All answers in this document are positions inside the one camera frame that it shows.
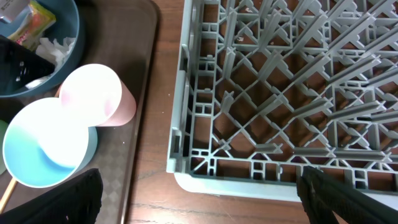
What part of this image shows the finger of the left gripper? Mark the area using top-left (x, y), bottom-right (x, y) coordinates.
top-left (1, 35), bottom-right (55, 93)

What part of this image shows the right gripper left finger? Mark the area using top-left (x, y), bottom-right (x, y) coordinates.
top-left (1, 169), bottom-right (103, 224)

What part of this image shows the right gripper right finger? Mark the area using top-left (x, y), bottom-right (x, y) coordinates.
top-left (297, 166), bottom-right (397, 224)

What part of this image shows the yellow green snack wrapper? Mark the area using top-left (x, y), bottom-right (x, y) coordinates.
top-left (7, 0), bottom-right (57, 51)

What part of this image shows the light blue bowl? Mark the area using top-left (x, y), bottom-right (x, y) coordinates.
top-left (2, 97), bottom-right (98, 188)

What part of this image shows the pink plastic cup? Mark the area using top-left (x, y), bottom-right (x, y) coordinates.
top-left (59, 63), bottom-right (137, 127)

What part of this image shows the grey plastic dishwasher rack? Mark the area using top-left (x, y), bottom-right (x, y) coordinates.
top-left (166, 0), bottom-right (397, 208)

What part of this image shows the light green bowl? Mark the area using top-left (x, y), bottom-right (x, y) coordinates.
top-left (0, 120), bottom-right (8, 174)

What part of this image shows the dark blue plate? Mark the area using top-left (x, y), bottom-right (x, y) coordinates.
top-left (1, 0), bottom-right (85, 98)

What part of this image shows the wooden chopstick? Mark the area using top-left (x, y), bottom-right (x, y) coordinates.
top-left (0, 178), bottom-right (17, 213)

